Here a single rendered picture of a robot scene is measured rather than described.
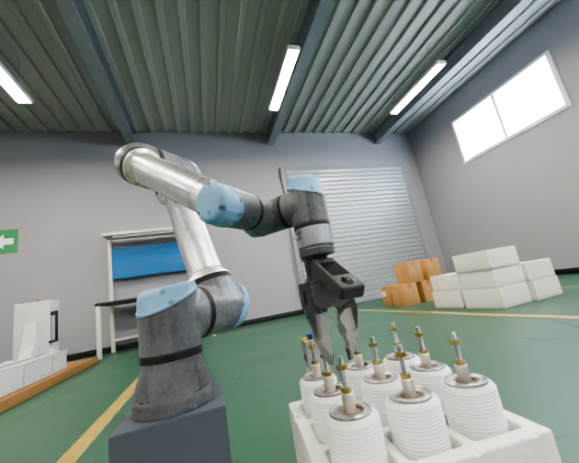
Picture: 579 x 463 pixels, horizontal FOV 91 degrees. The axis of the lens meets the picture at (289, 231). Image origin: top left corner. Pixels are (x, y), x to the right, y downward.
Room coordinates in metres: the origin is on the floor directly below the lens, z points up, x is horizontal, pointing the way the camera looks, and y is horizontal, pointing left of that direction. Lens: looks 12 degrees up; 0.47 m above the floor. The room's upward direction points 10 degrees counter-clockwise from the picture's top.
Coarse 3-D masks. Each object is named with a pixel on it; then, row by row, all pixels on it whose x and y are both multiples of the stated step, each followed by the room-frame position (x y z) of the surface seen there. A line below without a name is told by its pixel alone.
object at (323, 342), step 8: (320, 320) 0.54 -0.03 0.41; (328, 320) 0.54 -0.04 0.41; (320, 328) 0.54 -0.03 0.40; (328, 328) 0.54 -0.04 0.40; (312, 336) 0.59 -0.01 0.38; (320, 336) 0.54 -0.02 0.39; (328, 336) 0.54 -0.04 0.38; (320, 344) 0.54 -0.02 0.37; (328, 344) 0.54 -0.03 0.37; (328, 352) 0.54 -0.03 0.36; (328, 360) 0.54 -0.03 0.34
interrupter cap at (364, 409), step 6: (342, 402) 0.59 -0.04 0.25; (360, 402) 0.58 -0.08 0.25; (366, 402) 0.57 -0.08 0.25; (330, 408) 0.57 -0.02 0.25; (336, 408) 0.57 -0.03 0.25; (342, 408) 0.57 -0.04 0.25; (360, 408) 0.56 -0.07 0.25; (366, 408) 0.55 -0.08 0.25; (330, 414) 0.55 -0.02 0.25; (336, 414) 0.54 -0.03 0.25; (342, 414) 0.54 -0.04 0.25; (348, 414) 0.54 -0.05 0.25; (354, 414) 0.53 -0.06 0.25; (360, 414) 0.53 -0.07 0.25; (366, 414) 0.53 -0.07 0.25; (336, 420) 0.53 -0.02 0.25; (342, 420) 0.52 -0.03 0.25; (348, 420) 0.52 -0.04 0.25; (354, 420) 0.52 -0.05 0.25
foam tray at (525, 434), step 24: (312, 432) 0.67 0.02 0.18; (384, 432) 0.62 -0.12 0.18; (456, 432) 0.58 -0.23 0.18; (528, 432) 0.54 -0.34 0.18; (312, 456) 0.58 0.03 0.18; (432, 456) 0.52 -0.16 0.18; (456, 456) 0.51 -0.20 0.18; (480, 456) 0.51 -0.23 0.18; (504, 456) 0.52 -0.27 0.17; (528, 456) 0.53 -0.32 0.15; (552, 456) 0.54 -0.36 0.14
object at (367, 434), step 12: (372, 408) 0.55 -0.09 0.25; (324, 420) 0.56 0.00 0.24; (360, 420) 0.52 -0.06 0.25; (372, 420) 0.52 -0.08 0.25; (336, 432) 0.52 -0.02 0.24; (348, 432) 0.51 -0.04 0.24; (360, 432) 0.51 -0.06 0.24; (372, 432) 0.52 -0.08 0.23; (336, 444) 0.52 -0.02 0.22; (348, 444) 0.51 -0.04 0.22; (360, 444) 0.51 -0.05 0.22; (372, 444) 0.51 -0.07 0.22; (384, 444) 0.54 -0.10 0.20; (336, 456) 0.53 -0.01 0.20; (348, 456) 0.51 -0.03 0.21; (360, 456) 0.51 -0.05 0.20; (372, 456) 0.51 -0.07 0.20; (384, 456) 0.53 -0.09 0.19
